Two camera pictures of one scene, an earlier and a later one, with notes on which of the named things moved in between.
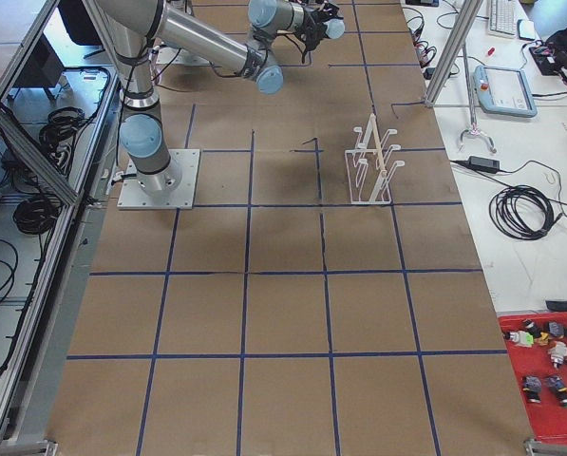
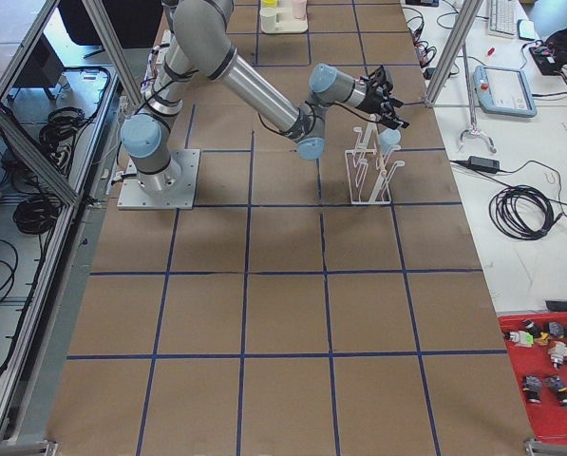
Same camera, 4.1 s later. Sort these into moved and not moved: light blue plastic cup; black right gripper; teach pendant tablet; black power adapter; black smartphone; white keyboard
Moved: black right gripper; light blue plastic cup
Not moved: black smartphone; teach pendant tablet; white keyboard; black power adapter
